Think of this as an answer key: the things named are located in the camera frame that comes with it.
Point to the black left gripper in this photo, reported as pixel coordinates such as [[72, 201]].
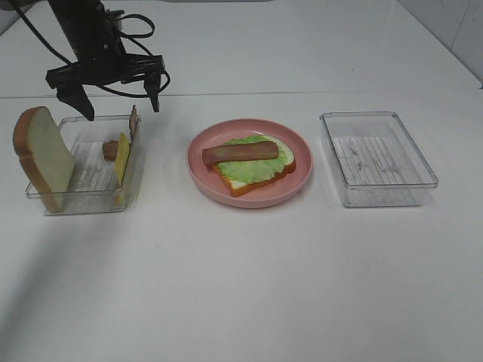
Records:
[[103, 63]]

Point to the bacon strip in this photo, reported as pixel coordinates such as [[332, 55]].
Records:
[[109, 147], [240, 152]]

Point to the bread slice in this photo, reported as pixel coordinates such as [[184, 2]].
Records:
[[250, 187], [43, 155]]

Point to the green lettuce leaf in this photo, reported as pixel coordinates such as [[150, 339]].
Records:
[[242, 173]]

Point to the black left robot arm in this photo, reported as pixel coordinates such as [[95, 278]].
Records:
[[94, 35]]

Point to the yellow cheese slice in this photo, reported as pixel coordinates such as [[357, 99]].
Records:
[[120, 164]]

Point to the left clear plastic tray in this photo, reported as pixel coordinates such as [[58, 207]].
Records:
[[94, 187]]

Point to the clear plastic tray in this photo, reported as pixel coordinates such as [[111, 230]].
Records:
[[94, 187], [375, 161]]

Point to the pink round plate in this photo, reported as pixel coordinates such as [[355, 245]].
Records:
[[265, 194]]

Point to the right clear plastic tray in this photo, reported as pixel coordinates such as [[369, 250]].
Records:
[[375, 161]]

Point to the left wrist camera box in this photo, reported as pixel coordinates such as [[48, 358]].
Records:
[[114, 19]]

